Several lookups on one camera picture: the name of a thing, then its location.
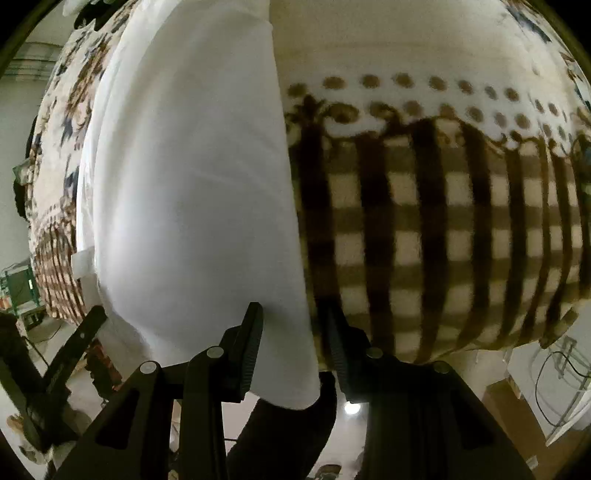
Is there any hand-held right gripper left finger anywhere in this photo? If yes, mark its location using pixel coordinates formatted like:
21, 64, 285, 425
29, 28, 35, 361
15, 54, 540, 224
54, 302, 265, 480

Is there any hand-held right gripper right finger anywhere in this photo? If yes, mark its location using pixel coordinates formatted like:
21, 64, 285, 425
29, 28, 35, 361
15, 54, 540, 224
325, 305, 537, 480

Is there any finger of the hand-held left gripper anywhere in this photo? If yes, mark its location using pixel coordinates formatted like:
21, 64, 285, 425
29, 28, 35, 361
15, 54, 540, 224
42, 305, 110, 398

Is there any white garment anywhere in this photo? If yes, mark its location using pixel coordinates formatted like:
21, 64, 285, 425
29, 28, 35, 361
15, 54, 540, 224
71, 0, 324, 411

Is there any green metal cart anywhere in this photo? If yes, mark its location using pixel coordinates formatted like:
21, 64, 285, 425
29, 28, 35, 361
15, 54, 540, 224
0, 262, 43, 320

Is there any dark cloth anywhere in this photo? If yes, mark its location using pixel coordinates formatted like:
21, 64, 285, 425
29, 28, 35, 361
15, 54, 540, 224
225, 372, 338, 480

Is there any brown checked floral blanket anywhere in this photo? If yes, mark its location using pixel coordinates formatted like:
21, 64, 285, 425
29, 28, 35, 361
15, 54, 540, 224
27, 0, 591, 366

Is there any cardboard box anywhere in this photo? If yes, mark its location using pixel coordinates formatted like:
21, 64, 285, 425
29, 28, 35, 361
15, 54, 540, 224
482, 377, 556, 468

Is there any white table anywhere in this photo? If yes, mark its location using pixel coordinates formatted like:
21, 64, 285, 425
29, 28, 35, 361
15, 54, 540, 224
507, 318, 591, 445

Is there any black cable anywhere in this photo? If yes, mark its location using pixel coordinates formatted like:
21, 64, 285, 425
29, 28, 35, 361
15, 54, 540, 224
534, 340, 591, 428

